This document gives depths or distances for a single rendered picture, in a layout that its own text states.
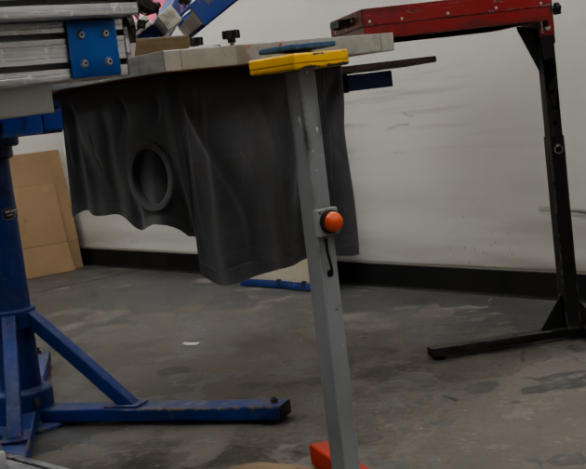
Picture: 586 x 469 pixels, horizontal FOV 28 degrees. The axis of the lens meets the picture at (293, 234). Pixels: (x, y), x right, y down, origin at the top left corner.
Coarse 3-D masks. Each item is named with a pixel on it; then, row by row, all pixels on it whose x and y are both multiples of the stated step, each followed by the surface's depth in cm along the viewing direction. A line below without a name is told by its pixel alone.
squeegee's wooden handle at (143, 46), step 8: (136, 40) 276; (144, 40) 277; (152, 40) 279; (160, 40) 280; (168, 40) 282; (176, 40) 283; (184, 40) 284; (136, 48) 276; (144, 48) 277; (152, 48) 279; (160, 48) 280; (168, 48) 282; (176, 48) 283; (184, 48) 284
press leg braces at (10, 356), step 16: (32, 320) 345; (16, 336) 337; (48, 336) 344; (64, 336) 345; (16, 352) 333; (64, 352) 343; (80, 352) 343; (16, 368) 330; (80, 368) 342; (96, 368) 341; (16, 384) 326; (96, 384) 340; (112, 384) 339; (16, 400) 323; (112, 400) 339; (128, 400) 337; (144, 400) 340; (16, 416) 319; (16, 432) 316
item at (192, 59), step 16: (192, 48) 215; (208, 48) 218; (224, 48) 220; (240, 48) 222; (256, 48) 225; (320, 48) 235; (336, 48) 237; (352, 48) 240; (368, 48) 243; (384, 48) 246; (128, 64) 221; (144, 64) 217; (160, 64) 213; (176, 64) 213; (192, 64) 215; (208, 64) 218; (224, 64) 220; (240, 64) 222; (96, 80) 231; (112, 80) 227
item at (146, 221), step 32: (64, 96) 256; (96, 96) 245; (128, 96) 235; (160, 96) 227; (64, 128) 262; (96, 128) 248; (128, 128) 239; (160, 128) 229; (96, 160) 252; (128, 160) 239; (160, 160) 233; (96, 192) 255; (128, 192) 245; (160, 192) 234; (160, 224) 235; (192, 224) 231
